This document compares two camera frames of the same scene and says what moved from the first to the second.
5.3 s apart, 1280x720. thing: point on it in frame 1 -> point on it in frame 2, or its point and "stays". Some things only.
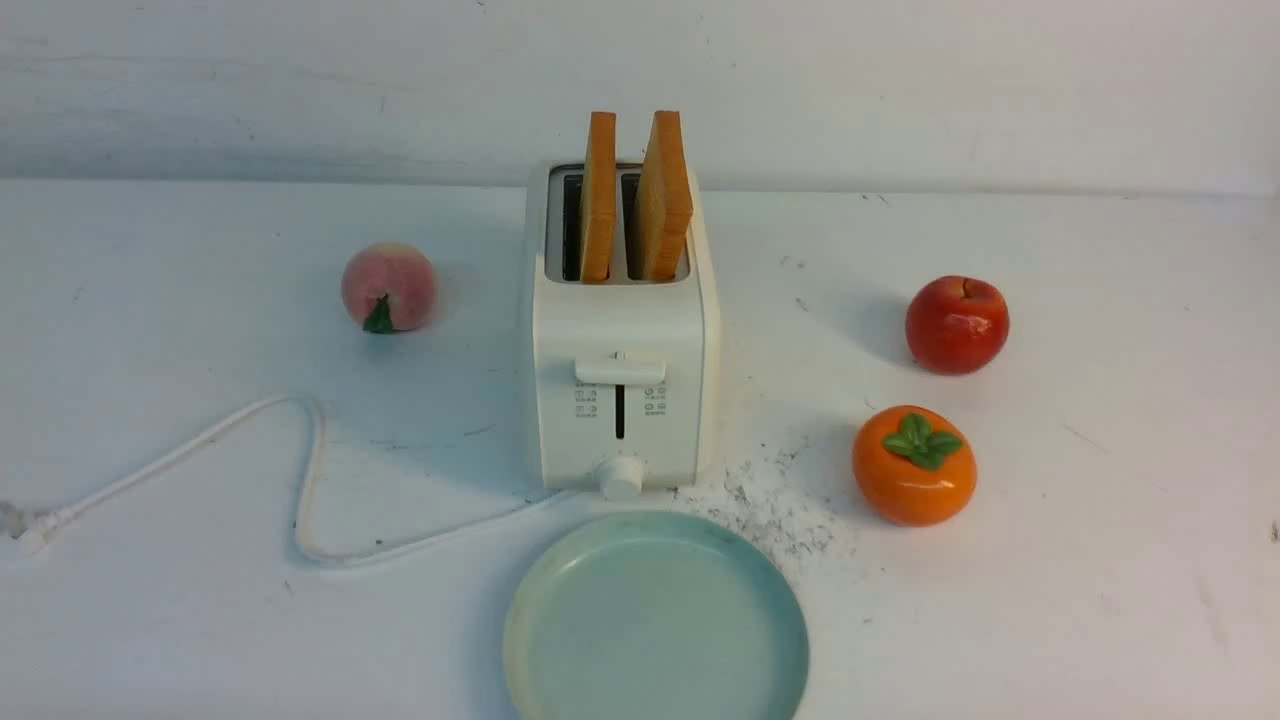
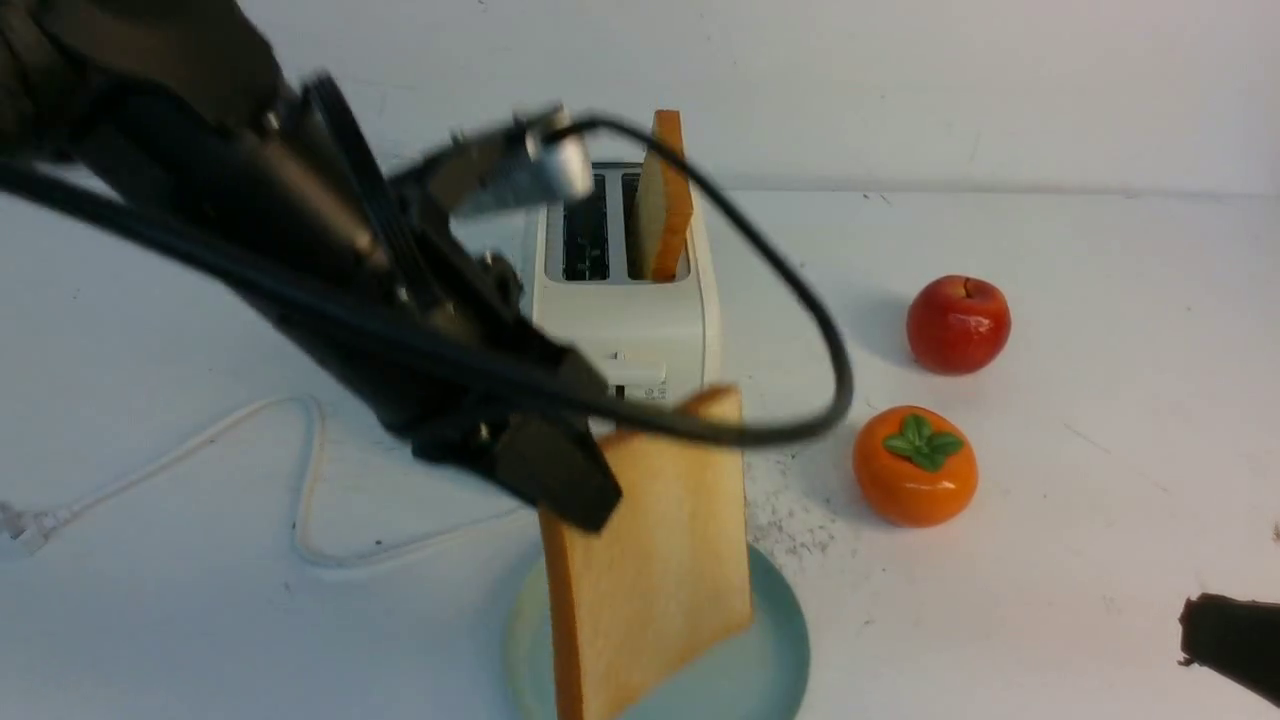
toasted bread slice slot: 662,208 stays
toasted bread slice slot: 599,208 -> 667,576
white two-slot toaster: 626,372 stays
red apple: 957,324 stays
